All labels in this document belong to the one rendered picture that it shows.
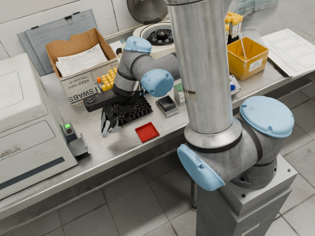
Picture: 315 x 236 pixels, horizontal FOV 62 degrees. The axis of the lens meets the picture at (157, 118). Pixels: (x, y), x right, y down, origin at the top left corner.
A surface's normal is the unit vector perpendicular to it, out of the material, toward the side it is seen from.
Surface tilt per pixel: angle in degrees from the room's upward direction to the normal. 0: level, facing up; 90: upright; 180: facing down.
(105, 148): 0
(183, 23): 82
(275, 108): 9
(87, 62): 2
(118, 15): 90
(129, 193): 0
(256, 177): 74
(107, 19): 90
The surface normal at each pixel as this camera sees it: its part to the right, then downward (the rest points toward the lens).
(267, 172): 0.41, 0.44
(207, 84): 0.03, 0.54
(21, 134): 0.45, 0.63
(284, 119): 0.06, -0.70
